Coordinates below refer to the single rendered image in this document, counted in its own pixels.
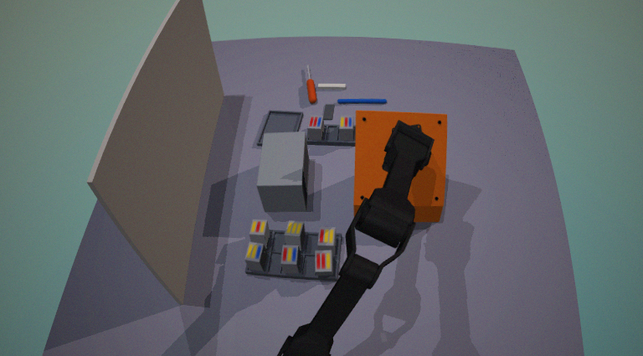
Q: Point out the blue rod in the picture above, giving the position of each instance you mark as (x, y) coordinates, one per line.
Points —
(379, 101)

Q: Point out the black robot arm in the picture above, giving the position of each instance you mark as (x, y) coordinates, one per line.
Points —
(387, 216)

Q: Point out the white flat bar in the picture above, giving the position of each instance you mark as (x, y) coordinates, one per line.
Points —
(332, 86)

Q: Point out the orange-handled screwdriver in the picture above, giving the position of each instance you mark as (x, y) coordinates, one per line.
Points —
(310, 88)

